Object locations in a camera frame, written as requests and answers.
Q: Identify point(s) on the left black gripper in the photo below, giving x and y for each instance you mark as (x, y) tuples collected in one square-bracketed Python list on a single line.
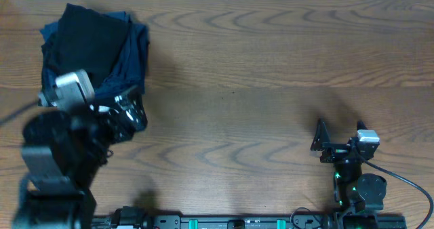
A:
[(123, 114)]

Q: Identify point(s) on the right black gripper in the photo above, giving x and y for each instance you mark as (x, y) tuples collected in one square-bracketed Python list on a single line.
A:
[(338, 148)]

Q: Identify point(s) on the black polo shirt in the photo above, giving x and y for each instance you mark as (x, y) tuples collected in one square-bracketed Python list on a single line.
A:
[(85, 40)]

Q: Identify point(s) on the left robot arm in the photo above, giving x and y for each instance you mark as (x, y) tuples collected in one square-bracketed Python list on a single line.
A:
[(64, 149)]

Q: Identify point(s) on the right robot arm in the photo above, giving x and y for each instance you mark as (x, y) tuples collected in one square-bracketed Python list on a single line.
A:
[(360, 195)]

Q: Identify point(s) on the folded dark blue garment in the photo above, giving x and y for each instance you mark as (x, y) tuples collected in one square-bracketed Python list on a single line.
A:
[(129, 69)]

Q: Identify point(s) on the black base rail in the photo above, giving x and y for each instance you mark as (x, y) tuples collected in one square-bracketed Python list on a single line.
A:
[(254, 222)]

